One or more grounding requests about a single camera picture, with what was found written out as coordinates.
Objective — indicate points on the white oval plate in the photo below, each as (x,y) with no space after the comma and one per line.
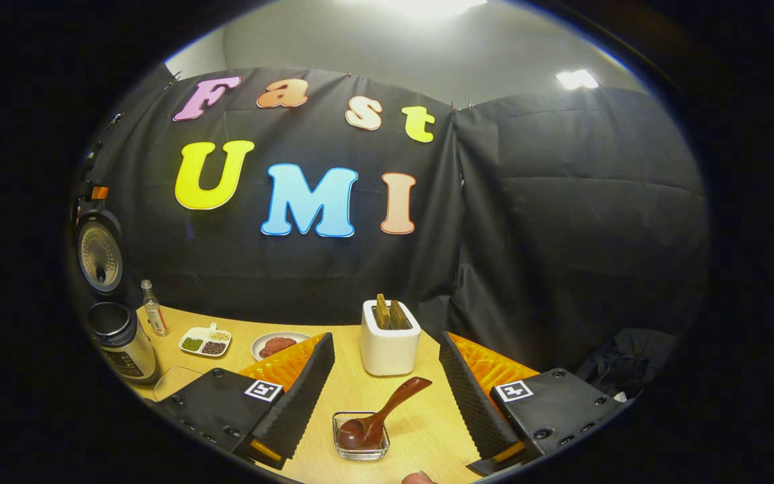
(258,353)

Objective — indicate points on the red meat piece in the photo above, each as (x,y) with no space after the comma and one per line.
(285,343)
(269,350)

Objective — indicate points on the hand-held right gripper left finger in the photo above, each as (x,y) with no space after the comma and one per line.
(299,403)

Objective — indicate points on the brown wooden spoon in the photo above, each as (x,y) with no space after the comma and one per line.
(387,410)

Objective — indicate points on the large ceiling light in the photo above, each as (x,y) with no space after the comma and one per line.
(431,5)

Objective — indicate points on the white utensil holder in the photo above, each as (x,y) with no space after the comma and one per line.
(390,353)

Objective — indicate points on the white divided bean dish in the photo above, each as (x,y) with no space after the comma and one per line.
(204,341)

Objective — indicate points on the small glass bottle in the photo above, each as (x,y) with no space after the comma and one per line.
(155,316)

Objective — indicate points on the small ceiling light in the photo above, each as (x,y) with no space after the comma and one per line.
(577,79)

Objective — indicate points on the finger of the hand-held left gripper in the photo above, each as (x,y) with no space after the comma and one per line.
(99,193)

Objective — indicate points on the dark cloth bundle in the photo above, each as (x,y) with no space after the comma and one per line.
(629,366)

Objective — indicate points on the clear glass container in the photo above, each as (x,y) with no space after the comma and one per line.
(175,382)

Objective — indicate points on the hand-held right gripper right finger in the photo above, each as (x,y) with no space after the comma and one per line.
(471,403)

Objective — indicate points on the grey rice cooker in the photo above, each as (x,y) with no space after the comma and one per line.
(121,349)

